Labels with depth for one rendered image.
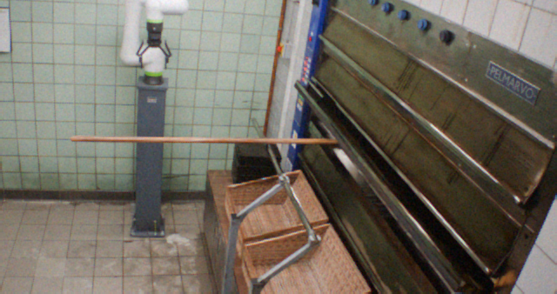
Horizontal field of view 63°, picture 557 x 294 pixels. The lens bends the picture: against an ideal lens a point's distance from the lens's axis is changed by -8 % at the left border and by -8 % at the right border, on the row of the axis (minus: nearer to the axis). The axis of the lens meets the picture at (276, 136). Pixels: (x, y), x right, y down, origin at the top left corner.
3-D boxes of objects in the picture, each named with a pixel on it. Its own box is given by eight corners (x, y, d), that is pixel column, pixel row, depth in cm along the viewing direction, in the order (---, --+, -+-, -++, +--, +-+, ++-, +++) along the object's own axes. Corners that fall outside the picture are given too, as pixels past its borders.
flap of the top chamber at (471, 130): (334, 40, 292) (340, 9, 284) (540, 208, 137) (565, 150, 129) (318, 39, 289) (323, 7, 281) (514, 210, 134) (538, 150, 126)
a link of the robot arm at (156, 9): (144, -6, 259) (147, -4, 250) (165, -6, 264) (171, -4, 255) (143, 19, 264) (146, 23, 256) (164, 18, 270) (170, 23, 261)
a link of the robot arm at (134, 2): (117, 60, 319) (123, -17, 291) (142, 60, 326) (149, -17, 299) (121, 69, 309) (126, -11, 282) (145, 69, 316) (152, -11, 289)
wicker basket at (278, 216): (294, 204, 332) (301, 169, 321) (321, 257, 283) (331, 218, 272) (223, 205, 318) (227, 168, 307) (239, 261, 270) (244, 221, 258)
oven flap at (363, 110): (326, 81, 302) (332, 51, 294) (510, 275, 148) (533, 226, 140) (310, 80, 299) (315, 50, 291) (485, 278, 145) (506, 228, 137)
